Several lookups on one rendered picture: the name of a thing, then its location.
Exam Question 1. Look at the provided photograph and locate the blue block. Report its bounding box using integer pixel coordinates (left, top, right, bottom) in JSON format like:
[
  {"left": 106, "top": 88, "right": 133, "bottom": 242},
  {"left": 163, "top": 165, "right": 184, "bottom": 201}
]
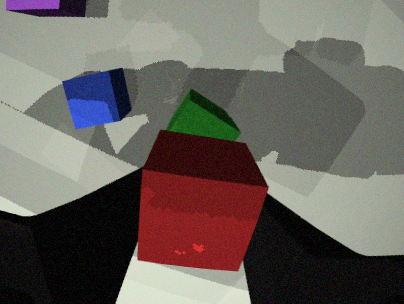
[{"left": 62, "top": 68, "right": 133, "bottom": 129}]

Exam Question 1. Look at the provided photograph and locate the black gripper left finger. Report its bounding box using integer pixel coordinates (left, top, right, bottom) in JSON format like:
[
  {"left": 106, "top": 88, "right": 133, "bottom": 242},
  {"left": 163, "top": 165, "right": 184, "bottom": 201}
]
[{"left": 0, "top": 167, "right": 144, "bottom": 304}]

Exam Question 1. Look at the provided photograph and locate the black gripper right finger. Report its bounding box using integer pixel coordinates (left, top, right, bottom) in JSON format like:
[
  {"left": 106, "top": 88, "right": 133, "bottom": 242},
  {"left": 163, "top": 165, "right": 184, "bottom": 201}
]
[{"left": 243, "top": 193, "right": 404, "bottom": 304}]

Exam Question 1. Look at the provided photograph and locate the purple block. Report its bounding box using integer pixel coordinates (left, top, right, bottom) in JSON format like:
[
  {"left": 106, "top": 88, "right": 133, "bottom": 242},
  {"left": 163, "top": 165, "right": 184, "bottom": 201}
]
[{"left": 5, "top": 0, "right": 86, "bottom": 18}]

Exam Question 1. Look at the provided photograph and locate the red block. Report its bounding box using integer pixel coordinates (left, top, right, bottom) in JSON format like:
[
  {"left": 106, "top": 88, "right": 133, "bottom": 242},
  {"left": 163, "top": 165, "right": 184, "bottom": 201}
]
[{"left": 137, "top": 129, "right": 270, "bottom": 272}]

